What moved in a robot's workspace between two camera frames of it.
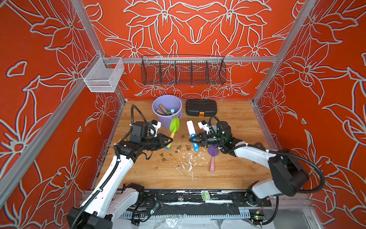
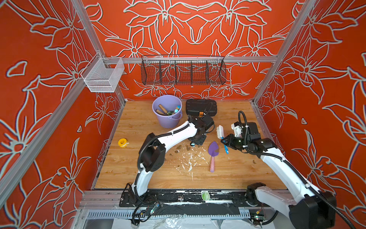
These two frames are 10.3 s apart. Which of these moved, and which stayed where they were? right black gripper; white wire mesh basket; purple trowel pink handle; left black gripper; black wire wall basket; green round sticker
Moved: left black gripper; right black gripper
Stayed: purple trowel pink handle; black wire wall basket; green round sticker; white wire mesh basket
